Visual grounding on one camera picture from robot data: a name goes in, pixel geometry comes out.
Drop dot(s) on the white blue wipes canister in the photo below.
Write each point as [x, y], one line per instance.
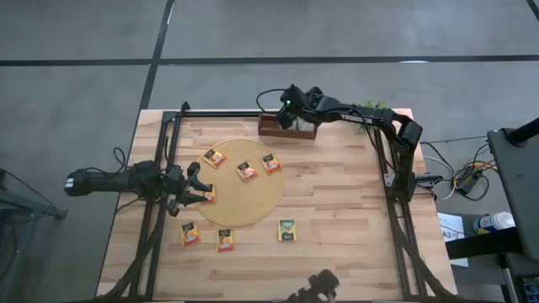
[497, 221]

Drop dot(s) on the wooden organizer box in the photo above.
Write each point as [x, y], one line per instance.
[269, 128]

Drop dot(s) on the black flat bar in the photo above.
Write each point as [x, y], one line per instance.
[480, 246]

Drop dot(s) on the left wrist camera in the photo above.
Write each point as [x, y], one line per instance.
[193, 168]

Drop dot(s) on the lemon lime tea packet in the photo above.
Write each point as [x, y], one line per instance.
[287, 230]

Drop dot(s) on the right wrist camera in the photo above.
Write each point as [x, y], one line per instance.
[292, 96]

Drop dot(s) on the green plant in white pot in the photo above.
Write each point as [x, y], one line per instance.
[372, 104]

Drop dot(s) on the white paper sheet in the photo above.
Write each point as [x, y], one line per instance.
[450, 223]

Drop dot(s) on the black cart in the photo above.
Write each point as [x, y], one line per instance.
[518, 181]

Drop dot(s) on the round woven placemat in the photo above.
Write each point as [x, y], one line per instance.
[244, 206]

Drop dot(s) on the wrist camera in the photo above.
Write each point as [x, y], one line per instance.
[193, 168]
[292, 96]

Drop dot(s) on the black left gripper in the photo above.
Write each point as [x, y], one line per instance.
[174, 181]

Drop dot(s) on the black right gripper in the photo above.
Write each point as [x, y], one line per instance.
[288, 120]

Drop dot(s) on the grey metal stand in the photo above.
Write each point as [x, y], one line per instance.
[29, 209]

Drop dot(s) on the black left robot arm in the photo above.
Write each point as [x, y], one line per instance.
[109, 181]

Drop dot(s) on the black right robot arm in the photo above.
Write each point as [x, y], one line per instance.
[366, 118]

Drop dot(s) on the white and orange tea packet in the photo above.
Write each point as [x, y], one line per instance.
[306, 125]

